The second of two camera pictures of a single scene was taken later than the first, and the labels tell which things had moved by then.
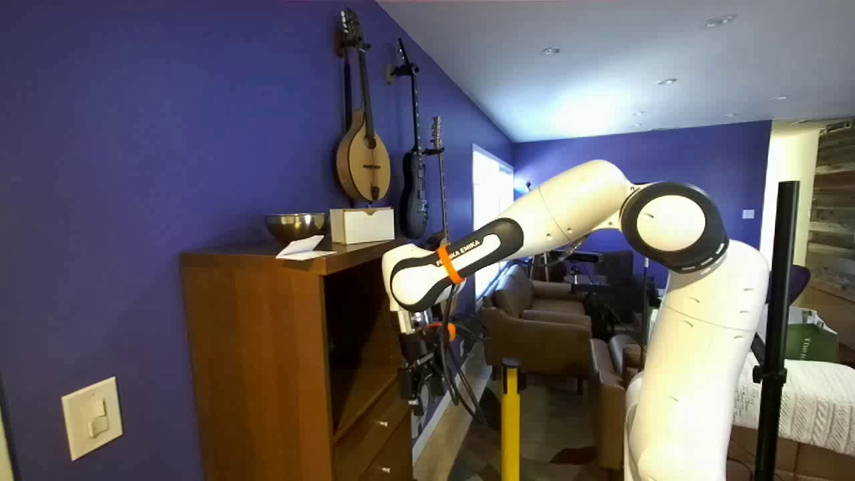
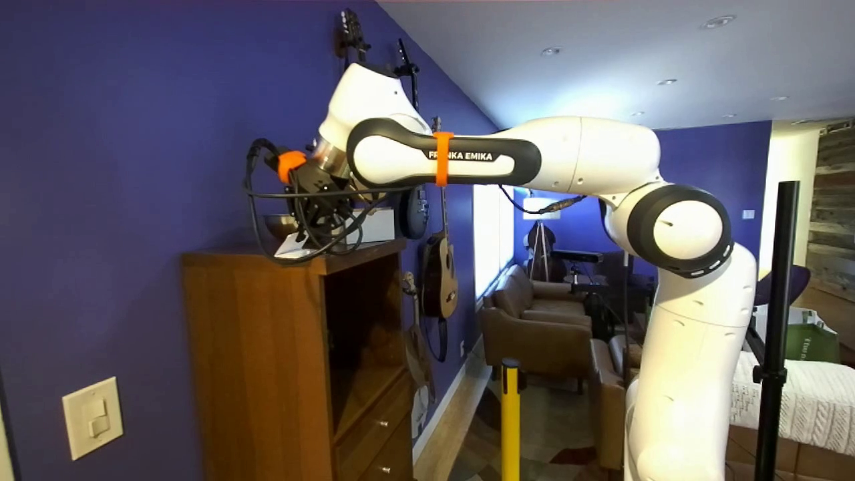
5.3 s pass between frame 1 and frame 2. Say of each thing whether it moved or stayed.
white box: stayed
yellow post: stayed
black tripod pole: stayed
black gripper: moved
